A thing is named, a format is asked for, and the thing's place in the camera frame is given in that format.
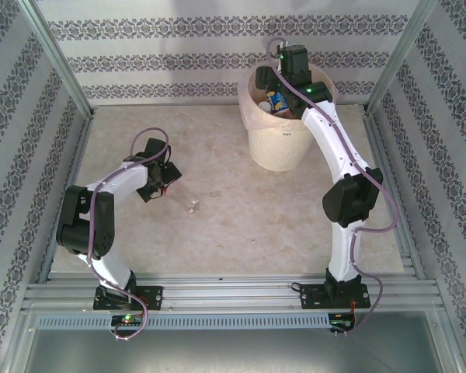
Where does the blue and yellow printed bottle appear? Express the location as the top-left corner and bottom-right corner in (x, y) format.
(266, 90), (289, 113)

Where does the white ribbed plastic bin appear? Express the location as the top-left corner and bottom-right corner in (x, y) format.
(238, 61), (337, 172)

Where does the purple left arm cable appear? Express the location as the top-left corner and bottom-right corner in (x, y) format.
(87, 127), (172, 342)

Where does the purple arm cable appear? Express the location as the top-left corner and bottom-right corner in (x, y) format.
(266, 37), (398, 336)
(87, 127), (172, 342)

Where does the aluminium frame post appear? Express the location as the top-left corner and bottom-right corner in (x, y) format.
(23, 0), (95, 117)
(367, 0), (440, 114)

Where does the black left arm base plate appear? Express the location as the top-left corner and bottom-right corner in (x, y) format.
(92, 285), (165, 312)

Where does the aluminium mounting rail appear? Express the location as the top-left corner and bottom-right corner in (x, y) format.
(21, 271), (440, 312)

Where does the grey slotted cable duct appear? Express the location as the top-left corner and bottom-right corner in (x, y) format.
(37, 313), (331, 329)

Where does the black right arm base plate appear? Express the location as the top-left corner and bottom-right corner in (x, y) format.
(299, 282), (370, 311)

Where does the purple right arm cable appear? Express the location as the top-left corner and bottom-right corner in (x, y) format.
(266, 37), (398, 336)

